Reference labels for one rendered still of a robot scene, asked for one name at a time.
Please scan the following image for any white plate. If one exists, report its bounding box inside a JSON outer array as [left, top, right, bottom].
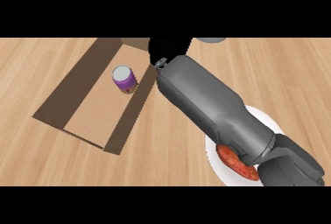
[[203, 105, 285, 187]]

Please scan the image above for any purple can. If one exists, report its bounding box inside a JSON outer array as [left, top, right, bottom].
[[110, 65, 138, 95]]

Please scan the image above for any orange-red vegetable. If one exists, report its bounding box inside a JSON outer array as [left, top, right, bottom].
[[214, 143, 261, 182]]

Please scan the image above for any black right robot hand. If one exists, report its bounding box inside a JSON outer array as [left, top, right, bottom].
[[147, 38, 193, 68]]

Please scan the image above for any grey round object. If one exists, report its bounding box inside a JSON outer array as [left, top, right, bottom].
[[194, 38, 227, 44]]

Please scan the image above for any brown cardboard box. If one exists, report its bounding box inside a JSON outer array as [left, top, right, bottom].
[[30, 38, 159, 156]]

